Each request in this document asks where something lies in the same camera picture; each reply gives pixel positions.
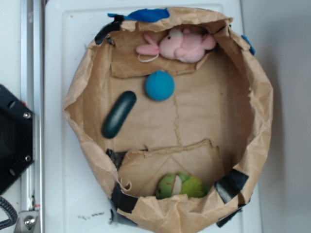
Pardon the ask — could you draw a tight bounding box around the blue ball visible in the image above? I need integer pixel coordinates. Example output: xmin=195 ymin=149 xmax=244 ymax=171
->
xmin=145 ymin=70 xmax=175 ymax=101

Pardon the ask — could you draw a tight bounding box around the metal corner bracket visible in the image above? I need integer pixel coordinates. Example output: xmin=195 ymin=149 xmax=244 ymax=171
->
xmin=14 ymin=210 xmax=41 ymax=233

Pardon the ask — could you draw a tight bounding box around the dark teal oblong capsule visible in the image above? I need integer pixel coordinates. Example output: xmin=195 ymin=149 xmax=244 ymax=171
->
xmin=102 ymin=91 xmax=137 ymax=139

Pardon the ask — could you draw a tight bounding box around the green plush frog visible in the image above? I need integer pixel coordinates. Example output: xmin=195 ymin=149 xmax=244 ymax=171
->
xmin=155 ymin=172 xmax=210 ymax=200

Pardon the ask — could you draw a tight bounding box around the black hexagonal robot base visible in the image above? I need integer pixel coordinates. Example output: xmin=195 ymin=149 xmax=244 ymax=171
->
xmin=0 ymin=85 xmax=34 ymax=194

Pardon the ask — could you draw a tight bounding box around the pink plush bunny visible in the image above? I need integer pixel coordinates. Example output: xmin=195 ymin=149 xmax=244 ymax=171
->
xmin=136 ymin=28 xmax=217 ymax=63

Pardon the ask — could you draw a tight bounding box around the brown paper bag bin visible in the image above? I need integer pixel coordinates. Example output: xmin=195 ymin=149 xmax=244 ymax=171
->
xmin=64 ymin=7 xmax=273 ymax=233

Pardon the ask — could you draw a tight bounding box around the black coiled cable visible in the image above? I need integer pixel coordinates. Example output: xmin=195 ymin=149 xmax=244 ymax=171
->
xmin=0 ymin=195 xmax=19 ymax=228

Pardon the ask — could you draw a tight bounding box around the aluminium extrusion rail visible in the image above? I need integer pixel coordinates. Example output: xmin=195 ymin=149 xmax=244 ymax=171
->
xmin=20 ymin=0 xmax=46 ymax=233

